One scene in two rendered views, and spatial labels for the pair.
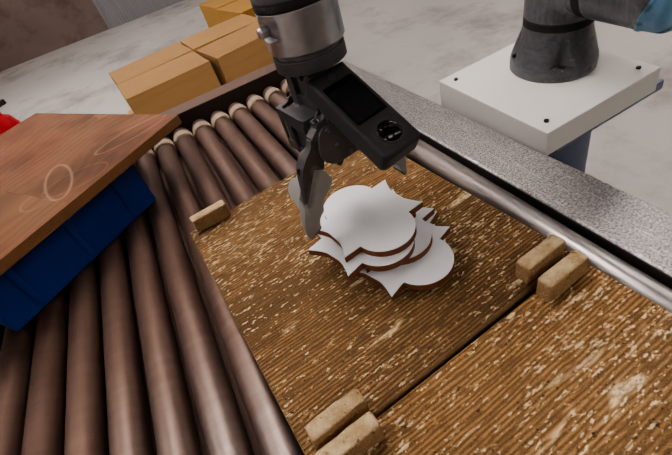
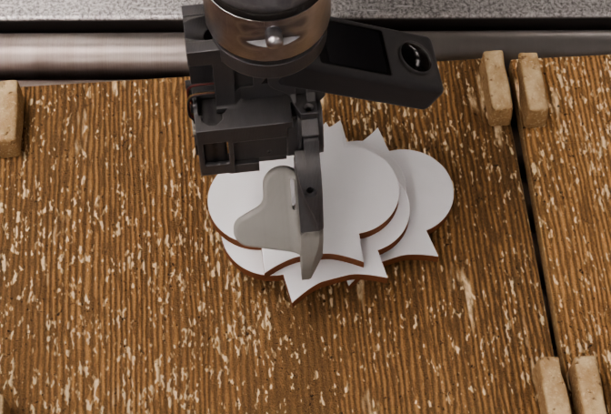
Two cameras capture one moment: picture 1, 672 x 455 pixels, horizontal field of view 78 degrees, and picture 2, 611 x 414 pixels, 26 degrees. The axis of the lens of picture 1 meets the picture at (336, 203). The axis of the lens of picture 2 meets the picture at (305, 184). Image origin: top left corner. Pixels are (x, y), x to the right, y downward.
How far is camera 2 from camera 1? 71 cm
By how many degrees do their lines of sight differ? 50
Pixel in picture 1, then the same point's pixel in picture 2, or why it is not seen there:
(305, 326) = (385, 387)
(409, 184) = not seen: hidden behind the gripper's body
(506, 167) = not seen: outside the picture
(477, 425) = not seen: outside the picture
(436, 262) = (425, 178)
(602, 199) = not seen: outside the picture
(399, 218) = (348, 163)
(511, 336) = (557, 186)
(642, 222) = not seen: outside the picture
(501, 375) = (592, 226)
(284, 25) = (315, 14)
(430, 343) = (513, 262)
